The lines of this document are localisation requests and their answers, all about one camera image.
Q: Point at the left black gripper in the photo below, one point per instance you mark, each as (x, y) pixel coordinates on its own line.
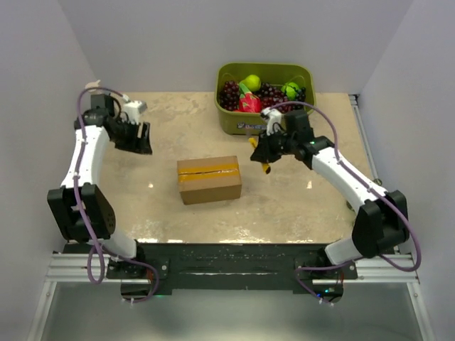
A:
(138, 145)

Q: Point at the pink dragon fruit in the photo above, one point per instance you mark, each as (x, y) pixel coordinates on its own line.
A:
(248, 102)

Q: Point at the dark red grape bunch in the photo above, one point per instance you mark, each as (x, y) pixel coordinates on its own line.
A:
(229, 96)

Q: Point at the green glass bottle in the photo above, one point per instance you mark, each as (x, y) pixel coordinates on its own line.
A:
(350, 207)

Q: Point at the green pear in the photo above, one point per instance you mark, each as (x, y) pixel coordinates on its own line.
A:
(252, 82)

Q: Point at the green round fruit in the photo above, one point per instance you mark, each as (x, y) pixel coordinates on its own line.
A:
(291, 90)

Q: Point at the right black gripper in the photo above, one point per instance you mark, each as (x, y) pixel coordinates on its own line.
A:
(264, 153)

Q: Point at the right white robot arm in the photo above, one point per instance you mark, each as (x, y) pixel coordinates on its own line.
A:
(380, 215)

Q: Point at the green plastic tub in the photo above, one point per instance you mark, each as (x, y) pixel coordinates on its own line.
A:
(276, 74)

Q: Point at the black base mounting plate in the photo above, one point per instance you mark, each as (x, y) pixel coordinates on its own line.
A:
(283, 267)

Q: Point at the black grape bunch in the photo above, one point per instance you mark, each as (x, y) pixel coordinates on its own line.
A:
(300, 96)

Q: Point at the brown cardboard express box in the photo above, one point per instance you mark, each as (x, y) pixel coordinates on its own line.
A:
(207, 180)

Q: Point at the aluminium frame rail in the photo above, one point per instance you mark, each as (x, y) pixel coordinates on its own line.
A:
(383, 303)

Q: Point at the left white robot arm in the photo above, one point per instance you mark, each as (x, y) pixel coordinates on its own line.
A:
(81, 211)

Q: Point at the grey pump soap bottle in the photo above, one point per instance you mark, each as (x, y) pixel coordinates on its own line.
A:
(93, 87)

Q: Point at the yellow utility knife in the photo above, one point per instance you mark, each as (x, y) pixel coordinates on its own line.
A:
(265, 166)

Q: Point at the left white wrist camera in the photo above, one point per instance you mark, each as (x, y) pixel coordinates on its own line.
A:
(132, 110)

